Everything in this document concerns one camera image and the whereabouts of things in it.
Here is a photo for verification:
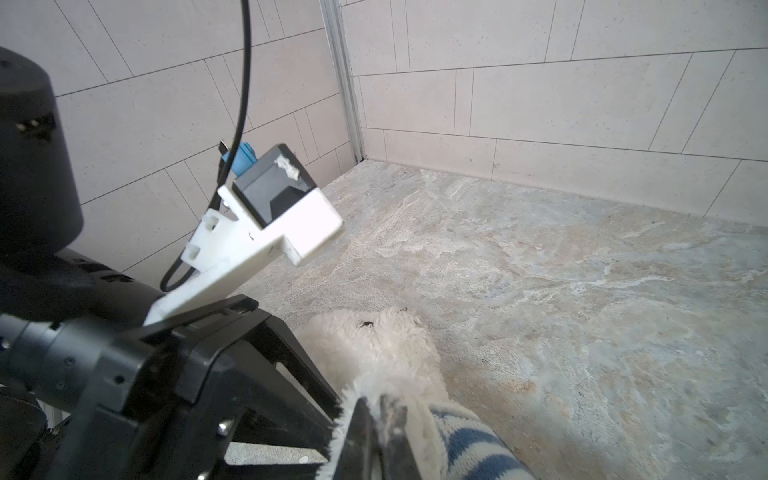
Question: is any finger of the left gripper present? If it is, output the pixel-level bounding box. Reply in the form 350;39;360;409
209;407;332;479
176;308;339;420

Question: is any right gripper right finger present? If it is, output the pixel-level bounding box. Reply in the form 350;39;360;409
377;395;422;480

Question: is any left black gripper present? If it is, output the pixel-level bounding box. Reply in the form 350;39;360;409
1;49;158;479

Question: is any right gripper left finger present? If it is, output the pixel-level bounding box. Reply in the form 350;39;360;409
332;398;380;480

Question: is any blue white striped knit sweater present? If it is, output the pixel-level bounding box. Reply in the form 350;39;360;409
429;402;534;480

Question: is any white plush teddy bear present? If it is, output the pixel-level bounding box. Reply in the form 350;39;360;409
294;307;450;479

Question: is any left corner aluminium profile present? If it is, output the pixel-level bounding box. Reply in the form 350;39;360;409
319;0;364;164

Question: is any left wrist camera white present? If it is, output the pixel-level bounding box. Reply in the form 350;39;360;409
144;144;344;326

